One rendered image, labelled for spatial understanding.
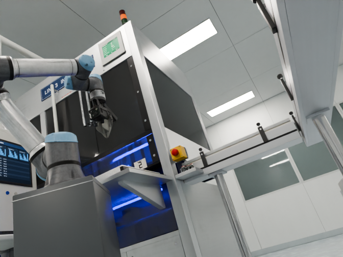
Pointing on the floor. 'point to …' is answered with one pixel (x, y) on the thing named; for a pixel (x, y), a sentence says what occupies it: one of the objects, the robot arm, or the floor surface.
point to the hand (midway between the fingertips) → (107, 135)
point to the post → (163, 146)
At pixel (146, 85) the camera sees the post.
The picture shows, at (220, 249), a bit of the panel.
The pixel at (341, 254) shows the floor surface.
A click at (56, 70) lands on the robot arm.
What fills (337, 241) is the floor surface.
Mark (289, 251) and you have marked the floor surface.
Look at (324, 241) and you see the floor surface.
